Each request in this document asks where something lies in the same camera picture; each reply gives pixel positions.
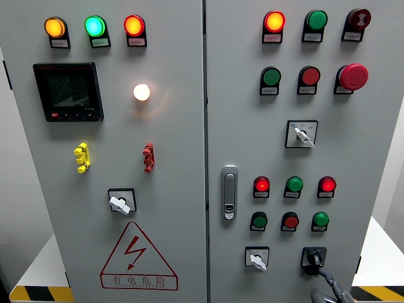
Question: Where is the black knob turn switch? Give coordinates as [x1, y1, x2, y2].
[300, 246, 328, 277]

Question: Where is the black yellow striped tape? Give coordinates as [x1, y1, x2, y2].
[350, 285, 404, 302]
[8, 285, 76, 303]

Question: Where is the small green push button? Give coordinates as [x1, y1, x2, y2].
[312, 211, 330, 228]
[251, 211, 269, 229]

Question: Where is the small red push button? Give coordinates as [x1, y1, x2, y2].
[281, 211, 300, 230]

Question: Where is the small red lit lamp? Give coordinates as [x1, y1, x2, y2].
[318, 175, 337, 193]
[253, 175, 271, 193]

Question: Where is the small green round lamp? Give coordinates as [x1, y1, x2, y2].
[285, 175, 304, 193]

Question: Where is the silver door lock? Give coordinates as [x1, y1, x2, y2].
[221, 164, 239, 221]

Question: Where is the pale grey cabinet door with lock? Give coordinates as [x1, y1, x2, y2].
[205, 0, 404, 303]

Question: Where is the red warning triangle sign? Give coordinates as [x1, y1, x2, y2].
[100, 221, 179, 291]

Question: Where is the pale grey cabinet door with display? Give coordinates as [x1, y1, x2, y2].
[0, 0, 208, 303]

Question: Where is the large red stop button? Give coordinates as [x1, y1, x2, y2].
[336, 63, 369, 92]

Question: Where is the large red push button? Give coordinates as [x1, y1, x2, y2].
[298, 65, 321, 87]

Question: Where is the large green push button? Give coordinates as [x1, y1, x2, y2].
[260, 66, 282, 88]

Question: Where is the large dark green round lamp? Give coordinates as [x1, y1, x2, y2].
[304, 9, 328, 32]

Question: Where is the dark red buzzer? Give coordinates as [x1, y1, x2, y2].
[346, 8, 372, 31]

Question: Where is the large red lit round lamp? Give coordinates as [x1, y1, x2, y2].
[123, 15, 146, 37]
[263, 10, 286, 33]

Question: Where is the white lit lamp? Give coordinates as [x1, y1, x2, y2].
[133, 83, 152, 102]

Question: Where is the black display meter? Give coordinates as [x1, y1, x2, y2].
[32, 61, 105, 122]

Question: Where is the green lit round lamp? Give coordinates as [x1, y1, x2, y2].
[84, 15, 107, 38]

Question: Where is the yellow lit round lamp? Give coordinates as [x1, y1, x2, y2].
[44, 16, 67, 39]

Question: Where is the white handle turn switch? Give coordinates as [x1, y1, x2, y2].
[107, 187, 138, 217]
[244, 246, 270, 273]

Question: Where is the white handle switch with printed plate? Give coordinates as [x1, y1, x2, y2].
[284, 119, 319, 149]

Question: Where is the small red handle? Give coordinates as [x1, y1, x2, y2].
[142, 142, 155, 174]

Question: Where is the small yellow handle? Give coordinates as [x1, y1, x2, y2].
[73, 142, 92, 174]

